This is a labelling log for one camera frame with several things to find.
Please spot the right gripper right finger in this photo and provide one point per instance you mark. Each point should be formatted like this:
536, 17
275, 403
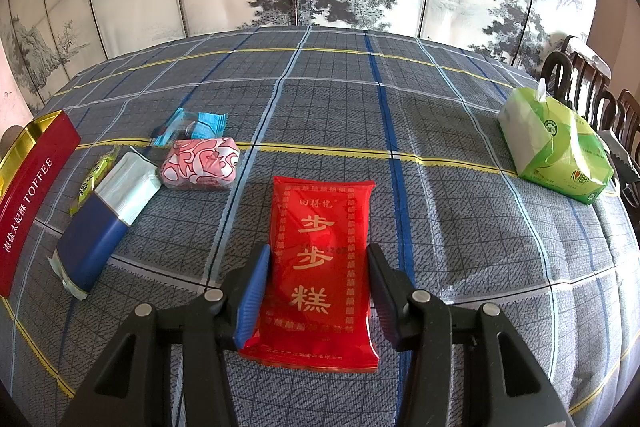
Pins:
390, 290

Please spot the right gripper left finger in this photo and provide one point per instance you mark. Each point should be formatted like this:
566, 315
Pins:
247, 294

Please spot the red snack packet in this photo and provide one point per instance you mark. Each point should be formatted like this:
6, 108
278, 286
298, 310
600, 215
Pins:
316, 309

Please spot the pink white patterned packet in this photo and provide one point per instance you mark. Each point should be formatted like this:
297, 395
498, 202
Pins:
200, 164

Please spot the navy and mint snack packet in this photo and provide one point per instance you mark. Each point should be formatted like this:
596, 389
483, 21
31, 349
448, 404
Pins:
108, 213

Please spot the blue plaid tablecloth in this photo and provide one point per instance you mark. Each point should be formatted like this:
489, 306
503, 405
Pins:
345, 137

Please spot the teal candy wrapper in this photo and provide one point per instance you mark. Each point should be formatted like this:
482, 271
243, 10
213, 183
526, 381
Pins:
183, 125

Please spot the green small snack packet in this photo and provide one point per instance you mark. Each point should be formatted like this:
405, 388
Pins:
94, 177

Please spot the green tissue pack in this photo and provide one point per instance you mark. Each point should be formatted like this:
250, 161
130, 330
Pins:
552, 146

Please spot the red gold toffee tin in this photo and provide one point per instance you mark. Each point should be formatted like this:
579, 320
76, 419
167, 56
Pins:
28, 170

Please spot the dark wooden chair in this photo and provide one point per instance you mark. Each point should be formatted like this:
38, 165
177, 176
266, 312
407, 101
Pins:
580, 79

